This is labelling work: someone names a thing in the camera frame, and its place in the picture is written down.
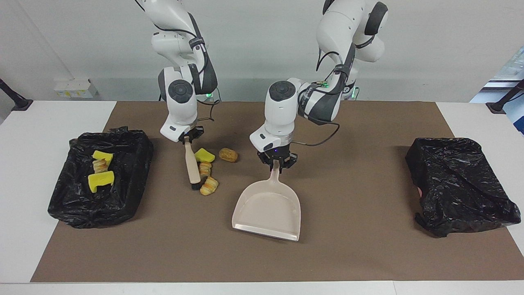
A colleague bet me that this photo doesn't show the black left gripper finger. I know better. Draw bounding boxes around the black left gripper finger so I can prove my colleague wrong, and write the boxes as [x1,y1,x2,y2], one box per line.
[257,152,274,172]
[279,152,299,171]

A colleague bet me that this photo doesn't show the yellow sponge piece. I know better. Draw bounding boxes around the yellow sponge piece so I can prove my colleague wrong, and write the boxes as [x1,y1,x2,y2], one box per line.
[194,147,216,163]

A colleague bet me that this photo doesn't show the beige hand brush black bristles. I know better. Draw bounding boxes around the beige hand brush black bristles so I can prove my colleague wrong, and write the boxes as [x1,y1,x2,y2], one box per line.
[184,139,202,191]

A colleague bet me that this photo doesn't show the brown bread roll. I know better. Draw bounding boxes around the brown bread roll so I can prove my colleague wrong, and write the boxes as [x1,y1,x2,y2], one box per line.
[218,148,239,163]

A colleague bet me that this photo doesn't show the golden croissant piece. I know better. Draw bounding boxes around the golden croissant piece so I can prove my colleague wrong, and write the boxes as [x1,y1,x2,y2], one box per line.
[200,176,219,196]

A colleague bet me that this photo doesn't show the beige plastic dustpan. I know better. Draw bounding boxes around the beige plastic dustpan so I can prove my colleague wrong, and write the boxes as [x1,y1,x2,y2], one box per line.
[231,161,302,242]

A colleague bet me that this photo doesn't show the large notched yellow sponge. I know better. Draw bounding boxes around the large notched yellow sponge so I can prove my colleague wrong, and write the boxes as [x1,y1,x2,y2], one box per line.
[88,170,115,193]

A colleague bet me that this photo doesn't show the black bag-lined trash bin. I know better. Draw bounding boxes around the black bag-lined trash bin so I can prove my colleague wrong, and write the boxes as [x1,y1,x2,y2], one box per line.
[47,126,154,229]
[405,137,522,238]

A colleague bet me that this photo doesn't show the brown table mat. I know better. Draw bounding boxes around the brown table mat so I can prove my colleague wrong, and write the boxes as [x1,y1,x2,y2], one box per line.
[31,101,524,283]

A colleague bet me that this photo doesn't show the black stand foot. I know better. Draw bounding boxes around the black stand foot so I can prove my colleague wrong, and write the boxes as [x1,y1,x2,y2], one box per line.
[0,78,33,111]
[486,80,524,114]

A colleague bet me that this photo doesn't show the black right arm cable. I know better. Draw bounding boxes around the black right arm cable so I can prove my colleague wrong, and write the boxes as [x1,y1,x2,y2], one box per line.
[135,0,224,123]

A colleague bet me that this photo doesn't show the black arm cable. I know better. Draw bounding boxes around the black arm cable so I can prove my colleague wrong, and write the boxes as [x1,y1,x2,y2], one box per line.
[135,0,224,123]
[291,49,342,147]

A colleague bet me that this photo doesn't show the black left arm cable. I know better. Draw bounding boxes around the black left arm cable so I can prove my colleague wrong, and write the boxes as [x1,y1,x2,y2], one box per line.
[291,49,342,147]

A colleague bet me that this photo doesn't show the white wall socket box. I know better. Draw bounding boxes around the white wall socket box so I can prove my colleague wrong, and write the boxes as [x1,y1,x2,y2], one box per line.
[54,79,99,99]

